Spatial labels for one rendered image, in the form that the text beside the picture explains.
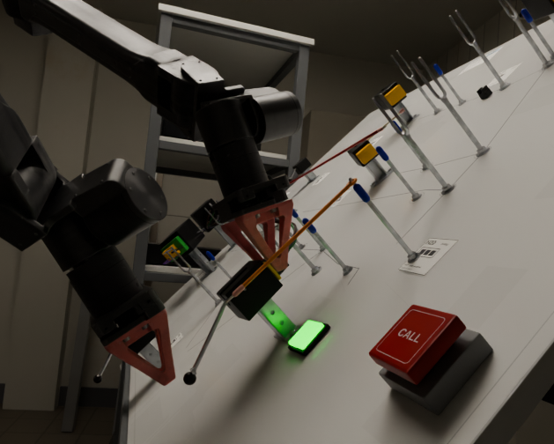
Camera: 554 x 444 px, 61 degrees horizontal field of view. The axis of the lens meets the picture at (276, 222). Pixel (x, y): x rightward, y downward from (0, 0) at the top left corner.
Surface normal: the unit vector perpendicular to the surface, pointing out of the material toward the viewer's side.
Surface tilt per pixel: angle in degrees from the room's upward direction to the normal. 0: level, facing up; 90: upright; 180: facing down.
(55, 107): 90
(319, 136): 90
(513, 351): 48
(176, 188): 90
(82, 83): 90
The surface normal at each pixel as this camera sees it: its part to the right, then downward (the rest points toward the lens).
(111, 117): 0.17, -0.04
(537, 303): -0.64, -0.74
